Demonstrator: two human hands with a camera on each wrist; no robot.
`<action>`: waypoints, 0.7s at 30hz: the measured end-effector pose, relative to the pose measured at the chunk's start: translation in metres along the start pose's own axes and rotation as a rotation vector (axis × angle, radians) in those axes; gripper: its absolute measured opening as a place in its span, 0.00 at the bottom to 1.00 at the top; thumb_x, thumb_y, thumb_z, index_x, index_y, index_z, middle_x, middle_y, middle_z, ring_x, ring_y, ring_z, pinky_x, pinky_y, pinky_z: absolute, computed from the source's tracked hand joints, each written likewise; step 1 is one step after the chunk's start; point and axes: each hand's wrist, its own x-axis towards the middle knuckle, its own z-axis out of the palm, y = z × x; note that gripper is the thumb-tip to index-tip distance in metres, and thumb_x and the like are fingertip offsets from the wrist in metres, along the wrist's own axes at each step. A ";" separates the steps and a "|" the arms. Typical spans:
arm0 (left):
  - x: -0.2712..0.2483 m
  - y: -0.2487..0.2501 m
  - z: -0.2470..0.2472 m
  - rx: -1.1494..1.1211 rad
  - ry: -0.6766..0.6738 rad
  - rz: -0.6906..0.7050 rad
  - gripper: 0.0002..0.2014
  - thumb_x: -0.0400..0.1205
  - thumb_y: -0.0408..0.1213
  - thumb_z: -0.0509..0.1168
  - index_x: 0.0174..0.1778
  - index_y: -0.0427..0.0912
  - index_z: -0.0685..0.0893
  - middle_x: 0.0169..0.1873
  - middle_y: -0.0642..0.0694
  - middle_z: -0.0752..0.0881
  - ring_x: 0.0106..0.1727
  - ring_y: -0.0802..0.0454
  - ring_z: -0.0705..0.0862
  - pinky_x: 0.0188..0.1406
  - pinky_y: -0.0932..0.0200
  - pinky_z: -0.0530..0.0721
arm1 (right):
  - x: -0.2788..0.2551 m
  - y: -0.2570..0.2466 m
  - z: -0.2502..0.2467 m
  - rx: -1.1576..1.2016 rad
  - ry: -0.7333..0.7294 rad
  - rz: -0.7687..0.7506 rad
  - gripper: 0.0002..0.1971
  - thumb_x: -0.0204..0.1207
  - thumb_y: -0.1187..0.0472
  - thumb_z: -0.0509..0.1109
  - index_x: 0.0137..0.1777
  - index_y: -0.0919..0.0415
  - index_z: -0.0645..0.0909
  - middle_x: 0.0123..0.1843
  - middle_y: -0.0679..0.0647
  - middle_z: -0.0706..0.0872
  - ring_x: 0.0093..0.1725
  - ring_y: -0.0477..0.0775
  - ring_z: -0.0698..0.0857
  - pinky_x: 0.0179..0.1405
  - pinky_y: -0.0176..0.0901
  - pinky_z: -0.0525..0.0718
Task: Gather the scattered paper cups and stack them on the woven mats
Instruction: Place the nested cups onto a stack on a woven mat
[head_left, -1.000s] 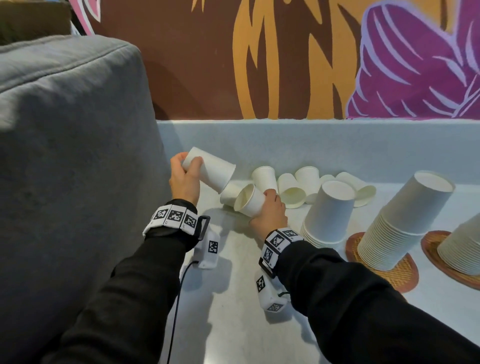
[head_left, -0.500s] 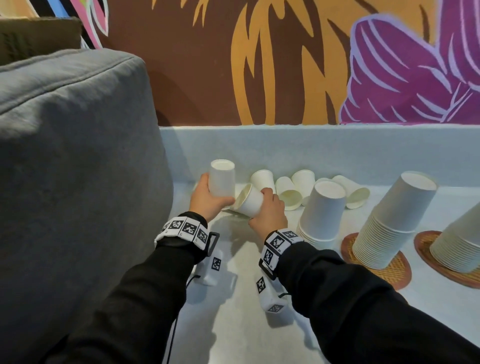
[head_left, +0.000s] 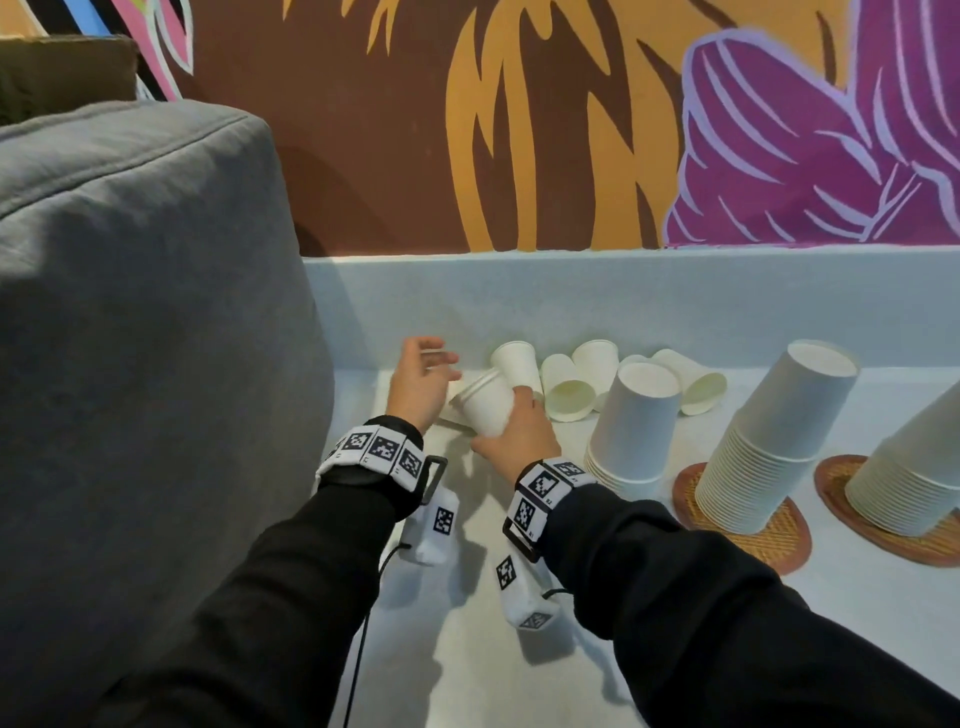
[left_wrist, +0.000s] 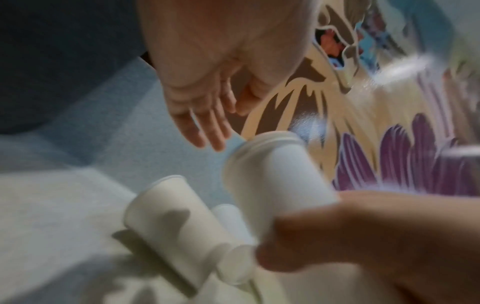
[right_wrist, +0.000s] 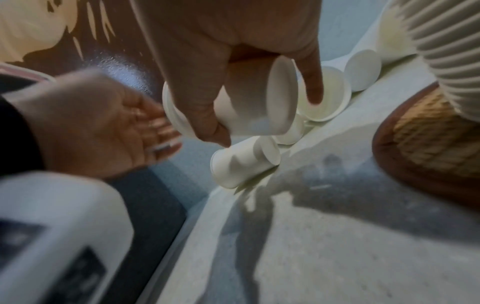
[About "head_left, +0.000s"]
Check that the brown cushion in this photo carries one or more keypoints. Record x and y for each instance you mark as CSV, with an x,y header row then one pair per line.
x,y
60,75

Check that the person's left forearm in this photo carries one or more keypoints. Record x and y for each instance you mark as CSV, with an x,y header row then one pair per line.
x,y
262,637

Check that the person's right forearm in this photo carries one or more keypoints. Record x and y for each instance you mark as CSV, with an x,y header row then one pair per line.
x,y
712,637

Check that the single white paper cup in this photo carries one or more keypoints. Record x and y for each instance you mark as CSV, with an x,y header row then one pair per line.
x,y
484,405

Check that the nested stack of paper cups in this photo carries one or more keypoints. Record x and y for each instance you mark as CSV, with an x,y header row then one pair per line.
x,y
780,420
915,480
634,427

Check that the person's right hand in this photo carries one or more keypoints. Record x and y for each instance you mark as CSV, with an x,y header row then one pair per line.
x,y
525,442

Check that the pile of paper cups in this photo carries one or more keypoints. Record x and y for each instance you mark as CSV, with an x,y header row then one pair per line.
x,y
566,390

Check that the person's left hand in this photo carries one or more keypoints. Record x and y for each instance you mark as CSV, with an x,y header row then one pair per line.
x,y
416,390

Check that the round woven coaster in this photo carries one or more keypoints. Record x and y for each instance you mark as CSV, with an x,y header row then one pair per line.
x,y
780,547
900,547

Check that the white marker wristband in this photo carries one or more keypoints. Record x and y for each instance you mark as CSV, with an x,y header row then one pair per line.
x,y
540,487
375,450

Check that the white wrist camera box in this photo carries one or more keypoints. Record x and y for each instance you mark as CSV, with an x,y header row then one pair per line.
x,y
525,600
435,532

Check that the grey sofa cushion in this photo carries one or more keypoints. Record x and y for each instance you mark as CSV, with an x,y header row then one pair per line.
x,y
150,375

